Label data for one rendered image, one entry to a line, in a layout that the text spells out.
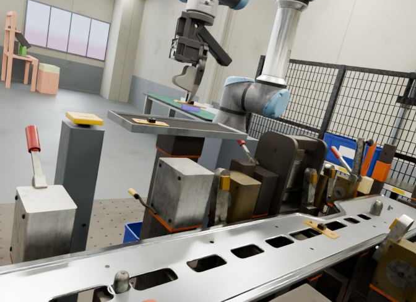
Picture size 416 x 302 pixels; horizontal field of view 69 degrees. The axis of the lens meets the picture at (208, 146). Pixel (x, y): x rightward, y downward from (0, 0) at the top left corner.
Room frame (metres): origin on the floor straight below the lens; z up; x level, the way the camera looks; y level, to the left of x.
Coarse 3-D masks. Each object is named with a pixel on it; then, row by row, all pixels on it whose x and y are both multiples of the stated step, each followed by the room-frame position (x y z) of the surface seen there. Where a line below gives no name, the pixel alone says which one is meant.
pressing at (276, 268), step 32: (224, 224) 0.61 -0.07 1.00; (256, 224) 0.65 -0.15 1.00; (288, 224) 0.70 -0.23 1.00; (352, 224) 0.80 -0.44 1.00; (384, 224) 0.86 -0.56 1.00; (64, 256) 0.39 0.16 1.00; (96, 256) 0.41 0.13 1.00; (128, 256) 0.42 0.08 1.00; (160, 256) 0.44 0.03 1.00; (192, 256) 0.47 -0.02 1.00; (224, 256) 0.49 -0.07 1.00; (256, 256) 0.51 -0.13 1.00; (288, 256) 0.54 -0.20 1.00; (320, 256) 0.57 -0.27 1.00; (0, 288) 0.31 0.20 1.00; (32, 288) 0.32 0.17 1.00; (64, 288) 0.33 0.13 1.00; (160, 288) 0.37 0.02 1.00; (192, 288) 0.39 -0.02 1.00; (224, 288) 0.40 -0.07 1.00; (256, 288) 0.42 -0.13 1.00
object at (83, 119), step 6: (66, 114) 0.62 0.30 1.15; (72, 114) 0.61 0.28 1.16; (78, 114) 0.62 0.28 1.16; (84, 114) 0.64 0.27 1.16; (90, 114) 0.65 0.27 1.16; (72, 120) 0.59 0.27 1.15; (78, 120) 0.59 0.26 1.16; (84, 120) 0.60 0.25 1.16; (90, 120) 0.61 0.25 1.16; (96, 120) 0.62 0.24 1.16; (102, 120) 0.63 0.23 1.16
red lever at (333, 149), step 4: (332, 148) 1.21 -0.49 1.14; (332, 152) 1.21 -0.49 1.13; (336, 152) 1.19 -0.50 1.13; (336, 156) 1.19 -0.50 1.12; (340, 156) 1.18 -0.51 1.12; (340, 160) 1.18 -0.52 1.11; (344, 160) 1.18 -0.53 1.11; (344, 164) 1.16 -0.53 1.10; (348, 168) 1.15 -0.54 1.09; (348, 172) 1.15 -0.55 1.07
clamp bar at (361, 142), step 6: (360, 138) 1.13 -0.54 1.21; (366, 138) 1.15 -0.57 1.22; (360, 144) 1.13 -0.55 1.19; (372, 144) 1.12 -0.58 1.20; (360, 150) 1.12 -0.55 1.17; (354, 156) 1.13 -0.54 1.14; (360, 156) 1.12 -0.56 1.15; (354, 162) 1.13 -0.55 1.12; (360, 162) 1.14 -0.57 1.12; (354, 168) 1.12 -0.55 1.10; (360, 168) 1.13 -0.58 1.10; (354, 174) 1.12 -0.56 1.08; (360, 174) 1.13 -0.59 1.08
